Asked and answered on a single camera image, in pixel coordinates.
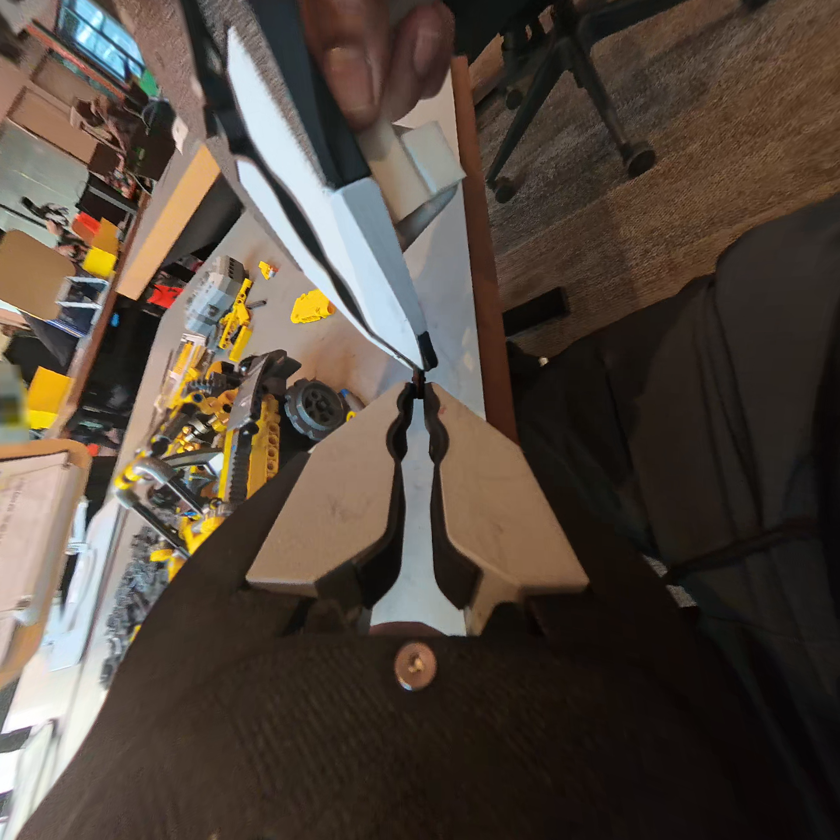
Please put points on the grey brick battery hub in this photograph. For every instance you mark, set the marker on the grey brick battery hub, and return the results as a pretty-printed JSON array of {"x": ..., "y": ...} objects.
[{"x": 213, "y": 289}]

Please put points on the black office chair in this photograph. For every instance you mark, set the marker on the black office chair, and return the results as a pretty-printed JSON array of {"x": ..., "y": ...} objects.
[{"x": 558, "y": 52}]

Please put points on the grey table wood edge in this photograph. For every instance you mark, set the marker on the grey table wood edge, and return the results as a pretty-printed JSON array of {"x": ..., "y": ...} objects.
[{"x": 167, "y": 216}]

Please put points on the yellow rectangular brick panel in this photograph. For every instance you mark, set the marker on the yellow rectangular brick panel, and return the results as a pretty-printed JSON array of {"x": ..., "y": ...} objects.
[{"x": 312, "y": 307}]

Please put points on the orange plastic crate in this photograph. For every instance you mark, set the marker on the orange plastic crate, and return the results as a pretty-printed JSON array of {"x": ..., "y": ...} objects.
[{"x": 164, "y": 295}]

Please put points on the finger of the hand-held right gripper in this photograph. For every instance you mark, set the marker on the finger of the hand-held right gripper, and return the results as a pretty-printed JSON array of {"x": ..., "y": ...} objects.
[
  {"x": 374, "y": 262},
  {"x": 259, "y": 193}
]

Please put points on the person's right hand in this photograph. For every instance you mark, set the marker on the person's right hand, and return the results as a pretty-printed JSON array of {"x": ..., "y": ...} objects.
[{"x": 367, "y": 52}]

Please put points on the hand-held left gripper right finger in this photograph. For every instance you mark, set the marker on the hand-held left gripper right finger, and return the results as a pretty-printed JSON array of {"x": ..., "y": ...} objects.
[{"x": 512, "y": 518}]

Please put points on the upright wooden board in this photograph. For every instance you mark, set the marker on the upright wooden board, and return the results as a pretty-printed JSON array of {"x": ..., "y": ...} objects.
[{"x": 33, "y": 275}]

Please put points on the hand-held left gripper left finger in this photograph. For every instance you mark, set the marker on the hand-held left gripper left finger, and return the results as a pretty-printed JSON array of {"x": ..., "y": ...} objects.
[{"x": 321, "y": 518}]

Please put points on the yellow grey brick vehicle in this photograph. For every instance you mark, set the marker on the yellow grey brick vehicle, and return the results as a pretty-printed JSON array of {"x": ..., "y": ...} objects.
[{"x": 249, "y": 446}]

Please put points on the grey desk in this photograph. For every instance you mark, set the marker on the grey desk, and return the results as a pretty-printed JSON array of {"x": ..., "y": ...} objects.
[{"x": 453, "y": 295}]

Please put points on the clear acrylic stand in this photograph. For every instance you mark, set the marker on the clear acrylic stand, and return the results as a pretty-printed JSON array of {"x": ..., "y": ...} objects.
[{"x": 82, "y": 289}]

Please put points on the pile of small brick parts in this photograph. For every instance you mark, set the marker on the pile of small brick parts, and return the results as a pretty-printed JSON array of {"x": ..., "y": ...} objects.
[{"x": 134, "y": 590}]

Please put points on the yellow plastic bin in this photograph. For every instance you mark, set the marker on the yellow plastic bin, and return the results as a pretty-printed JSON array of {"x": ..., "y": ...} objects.
[
  {"x": 52, "y": 394},
  {"x": 98, "y": 262}
]

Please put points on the printed instruction sheet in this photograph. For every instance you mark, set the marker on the printed instruction sheet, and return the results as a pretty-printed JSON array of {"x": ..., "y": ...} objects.
[{"x": 26, "y": 525}]

